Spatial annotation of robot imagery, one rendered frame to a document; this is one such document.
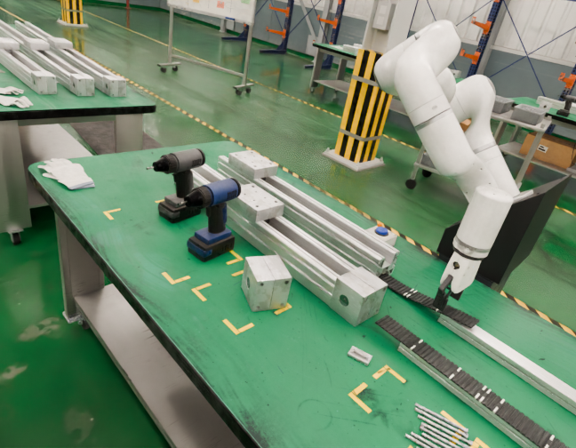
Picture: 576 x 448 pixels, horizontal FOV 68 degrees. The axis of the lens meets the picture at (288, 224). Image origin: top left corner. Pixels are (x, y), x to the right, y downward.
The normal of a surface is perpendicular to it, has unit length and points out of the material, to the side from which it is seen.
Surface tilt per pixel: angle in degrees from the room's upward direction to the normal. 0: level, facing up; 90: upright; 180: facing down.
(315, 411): 0
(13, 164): 90
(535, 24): 90
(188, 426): 0
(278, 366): 0
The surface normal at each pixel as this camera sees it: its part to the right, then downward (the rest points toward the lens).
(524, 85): -0.72, 0.22
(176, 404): 0.17, -0.86
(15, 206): 0.67, 0.46
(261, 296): 0.36, 0.50
